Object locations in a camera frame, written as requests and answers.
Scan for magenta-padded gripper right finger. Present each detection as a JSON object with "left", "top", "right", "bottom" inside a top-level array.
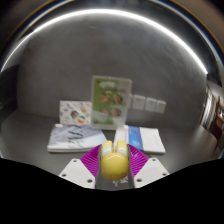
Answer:
[{"left": 127, "top": 143, "right": 170, "bottom": 189}]

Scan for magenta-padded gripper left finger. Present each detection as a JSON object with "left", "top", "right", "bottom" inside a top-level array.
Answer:
[{"left": 58, "top": 143, "right": 103, "bottom": 190}]

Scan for yellow computer mouse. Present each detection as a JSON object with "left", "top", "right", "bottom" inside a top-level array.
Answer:
[{"left": 99, "top": 139, "right": 131, "bottom": 182}]

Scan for white and blue booklet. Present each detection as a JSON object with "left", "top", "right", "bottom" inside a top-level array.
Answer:
[{"left": 113, "top": 124, "right": 167, "bottom": 155}]

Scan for grey striped book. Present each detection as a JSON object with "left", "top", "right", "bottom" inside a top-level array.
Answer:
[{"left": 46, "top": 123, "right": 109, "bottom": 154}]

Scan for white illustrated card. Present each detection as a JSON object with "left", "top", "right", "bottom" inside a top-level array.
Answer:
[{"left": 58, "top": 100, "right": 93, "bottom": 127}]

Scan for green sign in clear stand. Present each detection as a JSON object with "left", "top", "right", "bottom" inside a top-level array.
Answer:
[{"left": 90, "top": 75, "right": 133, "bottom": 131}]

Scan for white wall sockets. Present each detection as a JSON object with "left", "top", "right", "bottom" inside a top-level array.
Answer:
[{"left": 128, "top": 93, "right": 167, "bottom": 115}]

